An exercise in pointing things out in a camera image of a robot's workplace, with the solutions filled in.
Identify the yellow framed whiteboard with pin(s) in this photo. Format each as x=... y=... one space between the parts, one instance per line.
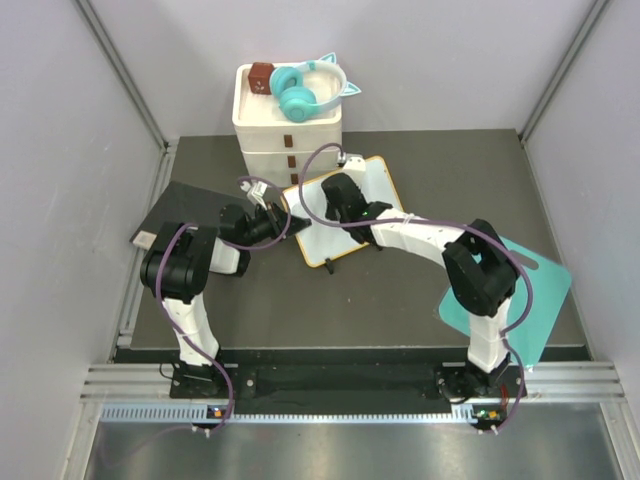
x=319 y=241

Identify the teal cutting board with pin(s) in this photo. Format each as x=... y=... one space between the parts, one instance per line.
x=526 y=330

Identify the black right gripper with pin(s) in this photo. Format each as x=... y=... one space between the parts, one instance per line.
x=332 y=214

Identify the brown cube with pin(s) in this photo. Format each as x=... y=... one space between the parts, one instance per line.
x=259 y=77

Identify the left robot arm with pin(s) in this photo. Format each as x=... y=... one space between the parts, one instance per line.
x=176 y=268

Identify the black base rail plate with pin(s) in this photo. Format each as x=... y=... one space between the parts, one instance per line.
x=337 y=386

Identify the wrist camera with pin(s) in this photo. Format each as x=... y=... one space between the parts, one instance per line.
x=354 y=166
x=255 y=192

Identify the white drawer box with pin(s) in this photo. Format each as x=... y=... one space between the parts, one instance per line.
x=273 y=147

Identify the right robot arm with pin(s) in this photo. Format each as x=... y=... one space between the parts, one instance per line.
x=481 y=277

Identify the black flat board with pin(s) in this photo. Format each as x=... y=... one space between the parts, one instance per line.
x=183 y=203

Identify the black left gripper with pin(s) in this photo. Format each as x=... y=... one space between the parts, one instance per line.
x=276 y=217

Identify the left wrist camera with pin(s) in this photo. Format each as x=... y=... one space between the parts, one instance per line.
x=255 y=192

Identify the white slotted cable duct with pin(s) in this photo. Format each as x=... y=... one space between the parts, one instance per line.
x=212 y=414

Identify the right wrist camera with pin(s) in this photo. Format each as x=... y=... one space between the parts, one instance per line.
x=354 y=166

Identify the teal cat-ear headphones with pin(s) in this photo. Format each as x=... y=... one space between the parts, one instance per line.
x=297 y=102

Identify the black whiteboard foot right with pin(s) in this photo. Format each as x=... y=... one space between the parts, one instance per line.
x=329 y=265

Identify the aluminium front rail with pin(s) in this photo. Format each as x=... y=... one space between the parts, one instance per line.
x=548 y=381

